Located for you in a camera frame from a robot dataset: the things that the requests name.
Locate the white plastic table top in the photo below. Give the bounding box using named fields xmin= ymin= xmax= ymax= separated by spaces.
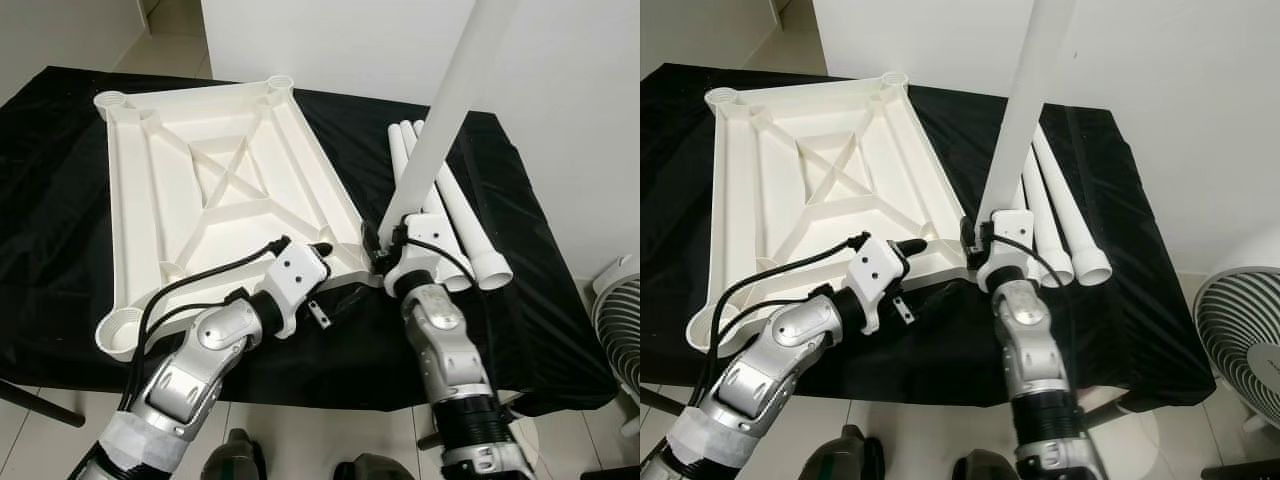
xmin=93 ymin=75 xmax=386 ymax=361
xmin=688 ymin=70 xmax=976 ymax=353

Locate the dark robot left foot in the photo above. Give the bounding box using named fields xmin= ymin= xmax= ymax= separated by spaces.
xmin=200 ymin=428 xmax=269 ymax=480
xmin=800 ymin=425 xmax=886 ymax=480

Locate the dark robot foot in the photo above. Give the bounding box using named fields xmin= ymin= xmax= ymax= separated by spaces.
xmin=800 ymin=425 xmax=886 ymax=480
xmin=950 ymin=450 xmax=1021 ymax=480
xmin=333 ymin=453 xmax=416 ymax=480
xmin=200 ymin=428 xmax=269 ymax=480

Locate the dark robot right foot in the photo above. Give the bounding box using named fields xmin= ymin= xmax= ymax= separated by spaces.
xmin=950 ymin=450 xmax=1021 ymax=480
xmin=333 ymin=453 xmax=416 ymax=480

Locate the black tablecloth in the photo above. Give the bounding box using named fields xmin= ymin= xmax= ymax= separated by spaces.
xmin=0 ymin=65 xmax=621 ymax=416
xmin=640 ymin=62 xmax=1216 ymax=411

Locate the white round floor fan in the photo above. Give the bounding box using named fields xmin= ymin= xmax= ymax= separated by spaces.
xmin=590 ymin=255 xmax=641 ymax=386
xmin=1192 ymin=225 xmax=1280 ymax=436

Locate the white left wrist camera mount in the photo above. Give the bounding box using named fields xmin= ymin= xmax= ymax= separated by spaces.
xmin=262 ymin=238 xmax=333 ymax=339
xmin=845 ymin=235 xmax=911 ymax=336

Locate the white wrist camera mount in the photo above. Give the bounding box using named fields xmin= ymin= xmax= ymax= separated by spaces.
xmin=383 ymin=210 xmax=456 ymax=299
xmin=975 ymin=208 xmax=1036 ymax=296
xmin=262 ymin=238 xmax=333 ymax=339
xmin=845 ymin=235 xmax=911 ymax=336

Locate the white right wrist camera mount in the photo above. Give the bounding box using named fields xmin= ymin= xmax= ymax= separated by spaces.
xmin=383 ymin=210 xmax=456 ymax=299
xmin=975 ymin=208 xmax=1036 ymax=296

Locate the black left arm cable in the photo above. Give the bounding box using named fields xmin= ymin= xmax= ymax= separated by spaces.
xmin=690 ymin=232 xmax=866 ymax=401
xmin=118 ymin=236 xmax=293 ymax=416

